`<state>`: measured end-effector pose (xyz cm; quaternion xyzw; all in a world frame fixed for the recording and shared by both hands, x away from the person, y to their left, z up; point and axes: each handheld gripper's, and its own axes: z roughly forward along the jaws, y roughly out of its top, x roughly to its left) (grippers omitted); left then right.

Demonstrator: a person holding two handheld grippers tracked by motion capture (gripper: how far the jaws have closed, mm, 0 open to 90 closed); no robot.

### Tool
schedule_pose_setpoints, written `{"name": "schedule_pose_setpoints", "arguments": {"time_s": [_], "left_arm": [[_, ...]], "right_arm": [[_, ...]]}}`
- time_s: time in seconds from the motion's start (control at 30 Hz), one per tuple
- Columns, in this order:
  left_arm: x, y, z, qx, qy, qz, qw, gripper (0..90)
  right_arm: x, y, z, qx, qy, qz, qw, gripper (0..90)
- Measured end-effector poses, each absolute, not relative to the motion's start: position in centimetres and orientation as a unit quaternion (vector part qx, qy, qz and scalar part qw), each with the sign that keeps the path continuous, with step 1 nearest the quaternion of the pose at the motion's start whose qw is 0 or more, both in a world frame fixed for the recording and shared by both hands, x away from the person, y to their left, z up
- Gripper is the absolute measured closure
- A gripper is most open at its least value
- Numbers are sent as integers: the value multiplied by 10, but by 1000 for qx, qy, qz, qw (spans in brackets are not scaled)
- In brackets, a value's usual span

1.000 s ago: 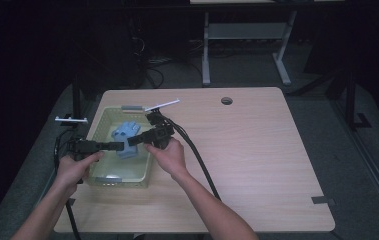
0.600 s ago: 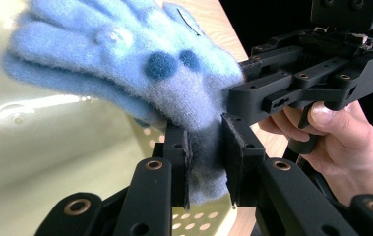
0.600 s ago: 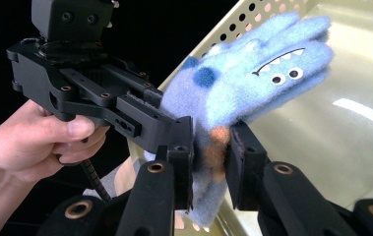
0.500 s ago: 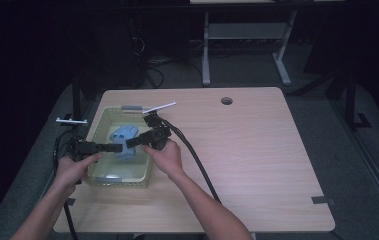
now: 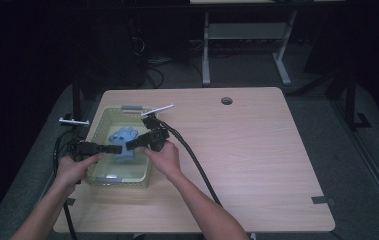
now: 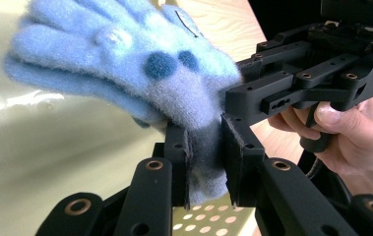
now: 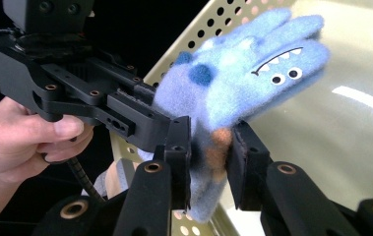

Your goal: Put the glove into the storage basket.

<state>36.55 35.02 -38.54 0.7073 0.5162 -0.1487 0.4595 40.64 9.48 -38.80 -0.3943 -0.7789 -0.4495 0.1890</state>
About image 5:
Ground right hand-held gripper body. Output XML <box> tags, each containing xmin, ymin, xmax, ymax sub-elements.
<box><xmin>139</xmin><ymin>104</ymin><xmax>175</xmax><ymax>153</ymax></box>

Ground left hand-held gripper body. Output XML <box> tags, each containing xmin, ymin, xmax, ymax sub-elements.
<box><xmin>58</xmin><ymin>116</ymin><xmax>101</xmax><ymax>163</ymax></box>

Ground plain blue knit glove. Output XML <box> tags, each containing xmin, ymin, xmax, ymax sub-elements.
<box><xmin>108</xmin><ymin>126</ymin><xmax>139</xmax><ymax>148</ymax></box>

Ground blue knit glove dark dots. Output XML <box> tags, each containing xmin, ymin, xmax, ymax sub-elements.
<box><xmin>114</xmin><ymin>146</ymin><xmax>136</xmax><ymax>164</ymax></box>

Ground pale yellow plastic basket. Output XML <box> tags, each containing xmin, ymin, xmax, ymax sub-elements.
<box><xmin>85</xmin><ymin>105</ymin><xmax>160</xmax><ymax>188</ymax></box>

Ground person's left hand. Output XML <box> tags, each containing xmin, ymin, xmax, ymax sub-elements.
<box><xmin>53</xmin><ymin>152</ymin><xmax>105</xmax><ymax>195</ymax></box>

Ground person's right hand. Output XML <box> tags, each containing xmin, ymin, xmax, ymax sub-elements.
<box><xmin>140</xmin><ymin>141</ymin><xmax>183</xmax><ymax>183</ymax></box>

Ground black metal stand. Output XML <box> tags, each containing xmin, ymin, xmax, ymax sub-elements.
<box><xmin>59</xmin><ymin>71</ymin><xmax>83</xmax><ymax>128</ymax></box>
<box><xmin>343</xmin><ymin>69</ymin><xmax>372</xmax><ymax>131</ymax></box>

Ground grey tape strip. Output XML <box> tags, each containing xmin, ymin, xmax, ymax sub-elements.
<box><xmin>310</xmin><ymin>195</ymin><xmax>337</xmax><ymax>206</ymax></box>

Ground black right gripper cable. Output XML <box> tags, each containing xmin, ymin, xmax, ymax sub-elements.
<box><xmin>159</xmin><ymin>120</ymin><xmax>224</xmax><ymax>208</ymax></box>

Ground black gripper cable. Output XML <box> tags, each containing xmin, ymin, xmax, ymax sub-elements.
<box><xmin>52</xmin><ymin>129</ymin><xmax>79</xmax><ymax>240</ymax></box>
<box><xmin>159</xmin><ymin>120</ymin><xmax>224</xmax><ymax>208</ymax></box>

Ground floor cable bundle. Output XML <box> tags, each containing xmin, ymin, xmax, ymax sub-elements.
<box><xmin>143</xmin><ymin>56</ymin><xmax>178</xmax><ymax>90</ymax></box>

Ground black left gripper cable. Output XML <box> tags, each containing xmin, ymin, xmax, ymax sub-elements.
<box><xmin>52</xmin><ymin>129</ymin><xmax>79</xmax><ymax>240</ymax></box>

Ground white metal table frame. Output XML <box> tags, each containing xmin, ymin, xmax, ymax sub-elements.
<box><xmin>201</xmin><ymin>9</ymin><xmax>299</xmax><ymax>87</ymax></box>

